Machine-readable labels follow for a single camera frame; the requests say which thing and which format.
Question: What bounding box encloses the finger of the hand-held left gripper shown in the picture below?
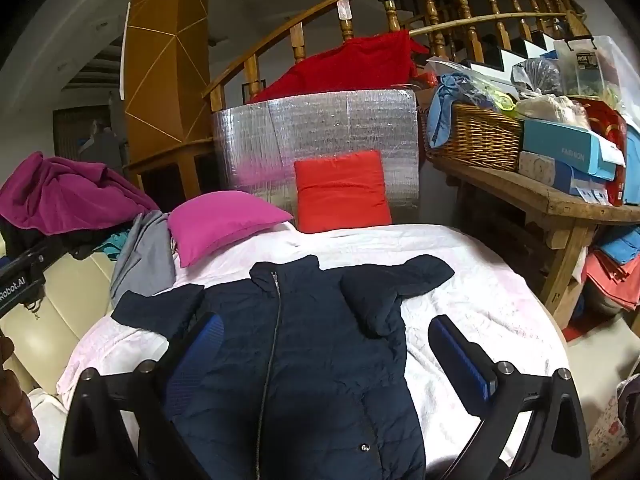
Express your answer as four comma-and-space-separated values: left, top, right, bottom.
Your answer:
42, 234, 120, 262

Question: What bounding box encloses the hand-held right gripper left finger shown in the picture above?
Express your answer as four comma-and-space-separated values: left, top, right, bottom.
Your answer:
59, 311, 226, 480

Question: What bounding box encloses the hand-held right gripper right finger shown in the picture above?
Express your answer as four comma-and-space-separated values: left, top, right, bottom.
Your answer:
429, 314, 593, 480

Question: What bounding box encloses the navy puffer jacket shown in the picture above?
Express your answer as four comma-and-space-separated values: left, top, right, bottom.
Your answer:
111, 254, 455, 480

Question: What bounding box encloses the person's left hand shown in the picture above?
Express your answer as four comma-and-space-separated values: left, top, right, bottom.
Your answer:
0, 334, 40, 444

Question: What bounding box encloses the teal cloth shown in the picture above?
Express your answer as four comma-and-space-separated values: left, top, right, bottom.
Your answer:
95, 230, 132, 264

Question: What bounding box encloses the black cloth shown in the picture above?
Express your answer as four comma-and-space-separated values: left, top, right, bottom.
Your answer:
0, 216, 36, 258

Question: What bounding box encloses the cream leather sofa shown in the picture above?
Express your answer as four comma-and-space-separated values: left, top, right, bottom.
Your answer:
0, 240, 121, 401

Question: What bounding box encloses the grey garment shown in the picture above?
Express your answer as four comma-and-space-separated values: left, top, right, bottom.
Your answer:
110, 210, 177, 306

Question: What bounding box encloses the pale pink blanket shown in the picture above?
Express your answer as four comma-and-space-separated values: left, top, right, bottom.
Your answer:
56, 220, 571, 467

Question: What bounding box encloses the magenta pillow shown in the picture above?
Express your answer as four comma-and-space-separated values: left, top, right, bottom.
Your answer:
167, 191, 294, 269

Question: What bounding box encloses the floral paper bag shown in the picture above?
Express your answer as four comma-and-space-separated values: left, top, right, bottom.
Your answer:
587, 395, 631, 461

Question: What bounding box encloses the folded coral cloth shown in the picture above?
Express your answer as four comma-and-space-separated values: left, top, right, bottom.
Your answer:
581, 250, 640, 312

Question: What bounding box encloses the wooden bench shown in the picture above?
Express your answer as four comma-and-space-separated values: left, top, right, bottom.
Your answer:
425, 152, 640, 329

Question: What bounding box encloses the folded blue cloth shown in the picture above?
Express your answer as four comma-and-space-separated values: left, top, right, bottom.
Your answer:
597, 226, 640, 266

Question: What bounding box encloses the red pillow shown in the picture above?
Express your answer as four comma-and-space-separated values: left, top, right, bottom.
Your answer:
293, 150, 393, 235

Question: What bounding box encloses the white and blue patterned box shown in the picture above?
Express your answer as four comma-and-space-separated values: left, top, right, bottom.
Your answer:
518, 151, 613, 206

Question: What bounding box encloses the orange wooden pillar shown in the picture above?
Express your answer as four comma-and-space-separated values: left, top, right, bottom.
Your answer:
121, 0, 215, 202

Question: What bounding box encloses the wicker basket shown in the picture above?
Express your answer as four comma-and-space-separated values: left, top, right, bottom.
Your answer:
424, 102, 523, 172

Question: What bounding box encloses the blue shoe box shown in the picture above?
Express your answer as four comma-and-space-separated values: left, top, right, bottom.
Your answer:
520, 117, 626, 181

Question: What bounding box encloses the silver foil insulation panel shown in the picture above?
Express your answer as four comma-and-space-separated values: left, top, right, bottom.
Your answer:
212, 88, 420, 226

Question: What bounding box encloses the yellow-green plastic item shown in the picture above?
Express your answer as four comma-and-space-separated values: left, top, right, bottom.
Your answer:
475, 80, 519, 112

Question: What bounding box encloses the cream cloth bundle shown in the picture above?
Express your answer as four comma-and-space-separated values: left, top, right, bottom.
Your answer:
515, 94, 591, 129

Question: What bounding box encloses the red bag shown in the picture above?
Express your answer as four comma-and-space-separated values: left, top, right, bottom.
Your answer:
582, 100, 632, 206

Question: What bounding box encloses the clear bag with grey contents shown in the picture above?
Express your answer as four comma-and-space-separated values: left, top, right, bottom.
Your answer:
511, 57, 566, 99

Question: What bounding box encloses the black and white staircase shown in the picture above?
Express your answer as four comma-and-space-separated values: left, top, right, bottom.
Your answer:
440, 10, 591, 74

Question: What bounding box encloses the red cloth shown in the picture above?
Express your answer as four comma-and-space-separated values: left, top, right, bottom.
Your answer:
250, 30, 431, 103

